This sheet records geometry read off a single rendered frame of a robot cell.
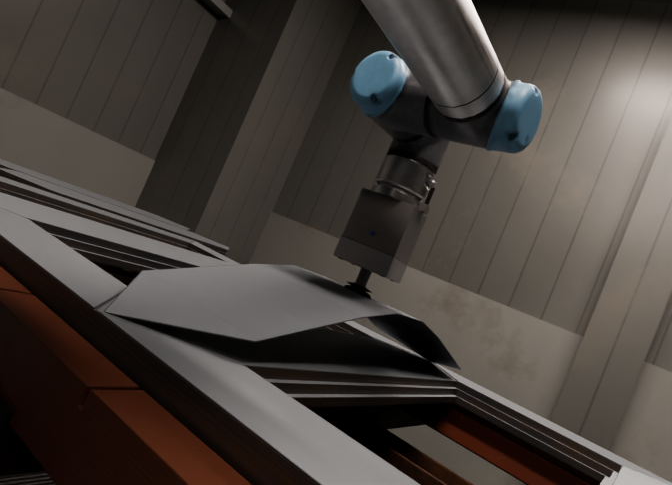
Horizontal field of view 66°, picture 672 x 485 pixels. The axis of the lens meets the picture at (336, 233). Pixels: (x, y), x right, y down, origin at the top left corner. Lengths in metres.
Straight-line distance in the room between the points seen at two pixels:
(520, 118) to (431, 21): 0.17
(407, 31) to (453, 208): 3.13
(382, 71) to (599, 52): 3.27
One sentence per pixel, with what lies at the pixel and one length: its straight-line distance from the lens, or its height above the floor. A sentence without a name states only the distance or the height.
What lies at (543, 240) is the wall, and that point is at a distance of 3.40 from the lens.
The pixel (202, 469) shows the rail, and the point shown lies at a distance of 0.32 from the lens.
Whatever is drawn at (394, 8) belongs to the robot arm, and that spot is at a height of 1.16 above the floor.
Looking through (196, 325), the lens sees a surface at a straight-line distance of 0.46.
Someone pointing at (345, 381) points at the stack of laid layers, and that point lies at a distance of 0.61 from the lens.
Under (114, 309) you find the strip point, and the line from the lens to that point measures 0.47.
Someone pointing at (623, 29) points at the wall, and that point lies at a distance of 3.92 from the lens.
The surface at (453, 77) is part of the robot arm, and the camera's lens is 0.50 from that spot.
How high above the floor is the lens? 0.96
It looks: 3 degrees up
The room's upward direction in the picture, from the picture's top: 23 degrees clockwise
